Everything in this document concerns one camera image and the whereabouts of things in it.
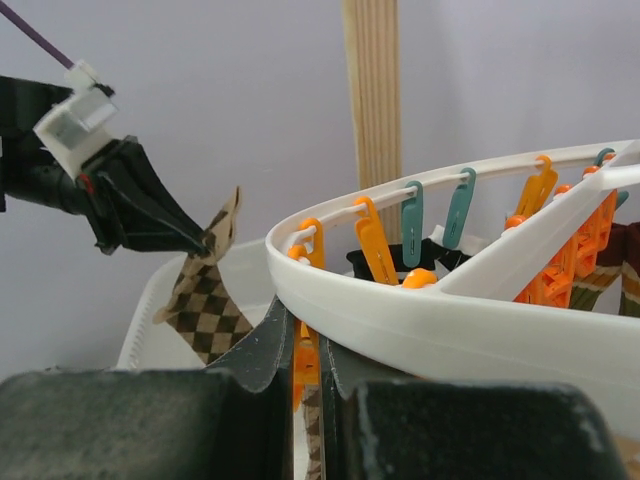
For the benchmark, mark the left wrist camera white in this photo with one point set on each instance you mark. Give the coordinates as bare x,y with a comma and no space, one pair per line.
74,130

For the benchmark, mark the brown argyle sock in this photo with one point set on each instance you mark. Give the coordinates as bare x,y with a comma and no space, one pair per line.
200,308
312,412

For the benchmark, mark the white round clip hanger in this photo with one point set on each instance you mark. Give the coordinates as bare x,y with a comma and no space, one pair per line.
468,325

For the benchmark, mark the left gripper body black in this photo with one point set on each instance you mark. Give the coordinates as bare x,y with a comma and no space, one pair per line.
111,193

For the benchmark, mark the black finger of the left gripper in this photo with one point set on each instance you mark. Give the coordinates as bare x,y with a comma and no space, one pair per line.
156,214
151,237

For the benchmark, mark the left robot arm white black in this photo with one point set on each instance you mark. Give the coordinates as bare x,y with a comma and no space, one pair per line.
28,171

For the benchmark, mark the brown sock clipped on hanger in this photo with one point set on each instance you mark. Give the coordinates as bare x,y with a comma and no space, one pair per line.
620,259

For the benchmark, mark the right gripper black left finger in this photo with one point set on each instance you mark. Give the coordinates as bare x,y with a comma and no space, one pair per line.
230,420

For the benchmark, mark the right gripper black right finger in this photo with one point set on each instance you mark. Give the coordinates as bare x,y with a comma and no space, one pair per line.
380,423

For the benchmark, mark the wooden hanger stand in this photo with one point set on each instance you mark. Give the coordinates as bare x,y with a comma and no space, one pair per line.
371,39

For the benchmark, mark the orange clip between fingers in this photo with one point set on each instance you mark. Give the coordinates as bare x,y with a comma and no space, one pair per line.
306,363

